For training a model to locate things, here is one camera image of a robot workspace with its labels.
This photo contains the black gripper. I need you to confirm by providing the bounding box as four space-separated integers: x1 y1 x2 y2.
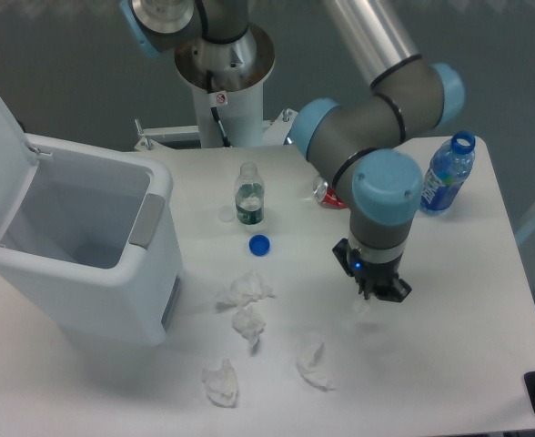
332 239 412 302

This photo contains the white paper ball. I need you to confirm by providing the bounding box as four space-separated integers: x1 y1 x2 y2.
201 359 239 408
232 305 266 349
295 331 336 391
351 297 371 315
215 270 276 309

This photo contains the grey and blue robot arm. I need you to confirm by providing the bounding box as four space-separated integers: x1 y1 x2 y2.
120 1 465 302

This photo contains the crushed red soda can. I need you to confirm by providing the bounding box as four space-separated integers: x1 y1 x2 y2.
312 175 347 209

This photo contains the blue bottle cap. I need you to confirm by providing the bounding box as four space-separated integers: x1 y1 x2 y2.
248 234 271 257

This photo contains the blue plastic drink bottle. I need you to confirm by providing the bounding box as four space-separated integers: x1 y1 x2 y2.
419 131 476 216

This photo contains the clear green label bottle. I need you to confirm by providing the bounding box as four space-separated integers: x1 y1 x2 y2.
234 161 265 226

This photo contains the white bottle cap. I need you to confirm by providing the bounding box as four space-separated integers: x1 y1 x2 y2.
218 208 234 223

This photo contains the white open trash bin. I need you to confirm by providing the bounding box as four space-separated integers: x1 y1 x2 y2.
0 97 183 345

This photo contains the black cable on pedestal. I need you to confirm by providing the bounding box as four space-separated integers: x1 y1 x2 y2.
206 70 230 147

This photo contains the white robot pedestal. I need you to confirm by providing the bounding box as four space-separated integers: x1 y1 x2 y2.
133 22 301 151

